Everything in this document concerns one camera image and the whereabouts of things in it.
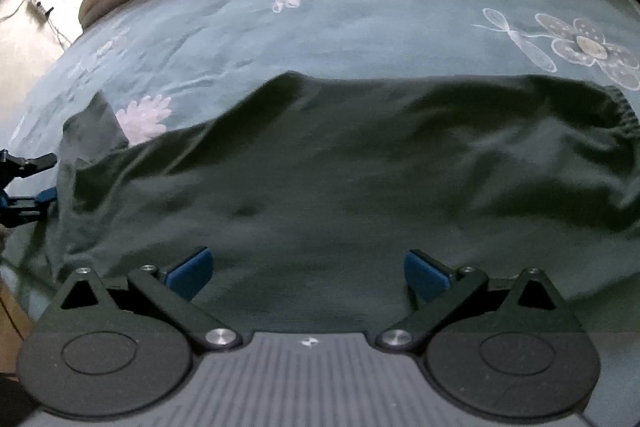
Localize white power strip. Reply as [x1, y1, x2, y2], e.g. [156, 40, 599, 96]
[27, 0, 54, 23]

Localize dark green trousers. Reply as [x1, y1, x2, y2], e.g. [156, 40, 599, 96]
[9, 74, 639, 332]

